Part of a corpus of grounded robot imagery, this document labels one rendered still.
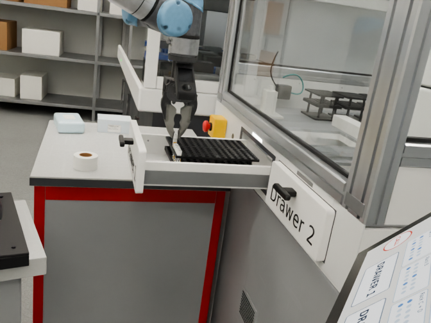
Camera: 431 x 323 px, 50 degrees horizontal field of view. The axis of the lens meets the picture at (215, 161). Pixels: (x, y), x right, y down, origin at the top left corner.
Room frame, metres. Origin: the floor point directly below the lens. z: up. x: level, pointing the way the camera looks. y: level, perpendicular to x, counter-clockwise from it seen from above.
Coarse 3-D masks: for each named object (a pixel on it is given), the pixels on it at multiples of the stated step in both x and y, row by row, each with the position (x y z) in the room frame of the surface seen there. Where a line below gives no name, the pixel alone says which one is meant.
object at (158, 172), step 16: (144, 144) 1.27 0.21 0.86; (160, 144) 1.28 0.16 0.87; (160, 160) 1.23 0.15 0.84; (144, 176) 1.03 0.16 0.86; (160, 176) 1.04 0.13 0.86; (176, 176) 1.05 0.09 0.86; (192, 176) 1.06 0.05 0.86; (208, 176) 1.08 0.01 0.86; (224, 176) 1.09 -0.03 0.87; (240, 176) 1.10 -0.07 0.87; (256, 176) 1.11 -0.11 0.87
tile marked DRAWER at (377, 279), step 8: (392, 256) 0.48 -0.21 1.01; (376, 264) 0.48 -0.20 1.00; (384, 264) 0.47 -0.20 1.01; (392, 264) 0.45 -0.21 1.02; (368, 272) 0.47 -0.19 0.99; (376, 272) 0.46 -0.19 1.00; (384, 272) 0.44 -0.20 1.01; (392, 272) 0.43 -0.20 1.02; (368, 280) 0.45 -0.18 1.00; (376, 280) 0.43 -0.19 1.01; (384, 280) 0.42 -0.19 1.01; (360, 288) 0.44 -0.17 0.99; (368, 288) 0.43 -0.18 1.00; (376, 288) 0.41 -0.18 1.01; (384, 288) 0.40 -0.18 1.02; (360, 296) 0.42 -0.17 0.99; (368, 296) 0.41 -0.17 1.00; (352, 304) 0.41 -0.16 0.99
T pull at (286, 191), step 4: (276, 184) 0.95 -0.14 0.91; (276, 188) 0.94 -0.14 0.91; (280, 188) 0.93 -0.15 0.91; (284, 188) 0.93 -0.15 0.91; (288, 188) 0.94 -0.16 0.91; (292, 188) 0.94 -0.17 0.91; (280, 192) 0.92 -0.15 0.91; (284, 192) 0.91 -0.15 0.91; (288, 192) 0.92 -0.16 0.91; (292, 192) 0.92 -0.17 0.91; (296, 192) 0.92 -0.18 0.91; (284, 196) 0.90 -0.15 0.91; (288, 196) 0.89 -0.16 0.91; (292, 196) 0.92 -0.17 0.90; (288, 200) 0.89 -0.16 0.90
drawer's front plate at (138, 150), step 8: (136, 120) 1.28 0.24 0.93; (136, 128) 1.19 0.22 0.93; (136, 136) 1.12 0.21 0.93; (136, 144) 1.08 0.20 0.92; (136, 152) 1.06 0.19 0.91; (144, 152) 1.01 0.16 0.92; (128, 160) 1.23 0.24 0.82; (136, 160) 1.05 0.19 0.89; (144, 160) 1.01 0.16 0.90; (136, 168) 1.03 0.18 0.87; (144, 168) 1.01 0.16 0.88; (136, 176) 1.02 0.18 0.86; (136, 184) 1.01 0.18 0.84; (136, 192) 1.01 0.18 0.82
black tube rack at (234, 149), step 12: (180, 144) 1.20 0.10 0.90; (192, 144) 1.22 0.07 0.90; (204, 144) 1.23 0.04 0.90; (216, 144) 1.24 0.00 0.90; (228, 144) 1.27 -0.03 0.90; (240, 144) 1.28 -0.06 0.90; (168, 156) 1.19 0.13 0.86; (192, 156) 1.10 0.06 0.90; (204, 156) 1.12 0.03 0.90; (216, 156) 1.13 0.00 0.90; (228, 156) 1.15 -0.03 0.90; (240, 156) 1.17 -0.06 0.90; (252, 156) 1.18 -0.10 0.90
